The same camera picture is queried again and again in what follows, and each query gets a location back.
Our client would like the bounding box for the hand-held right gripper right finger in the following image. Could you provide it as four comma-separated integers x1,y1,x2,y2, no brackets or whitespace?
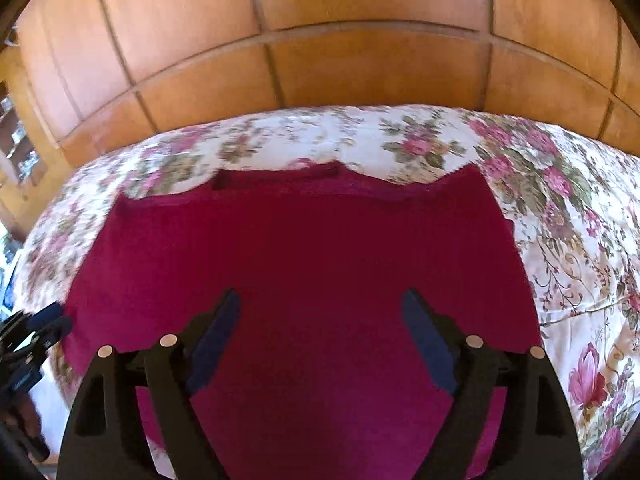
401,287,585,480

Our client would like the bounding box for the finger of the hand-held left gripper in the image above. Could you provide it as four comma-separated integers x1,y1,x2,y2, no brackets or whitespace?
27,304,65,331
41,316,75,349

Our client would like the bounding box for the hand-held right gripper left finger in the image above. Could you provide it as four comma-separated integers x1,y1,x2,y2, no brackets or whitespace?
56,287,242,480

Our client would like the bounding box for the crimson long-sleeved sweater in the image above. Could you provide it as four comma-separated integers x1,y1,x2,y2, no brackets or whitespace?
60,160,544,480

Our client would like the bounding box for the person's left hand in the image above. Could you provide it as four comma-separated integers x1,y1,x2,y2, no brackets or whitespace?
11,397,45,443

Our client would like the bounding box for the floral bedspread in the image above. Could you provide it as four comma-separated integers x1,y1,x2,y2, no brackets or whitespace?
12,104,640,480

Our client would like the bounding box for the wooden shelf unit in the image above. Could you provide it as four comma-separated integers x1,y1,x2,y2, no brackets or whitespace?
0,80,52,203

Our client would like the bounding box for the wooden panelled headboard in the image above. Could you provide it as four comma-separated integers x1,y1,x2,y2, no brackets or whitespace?
10,0,640,173

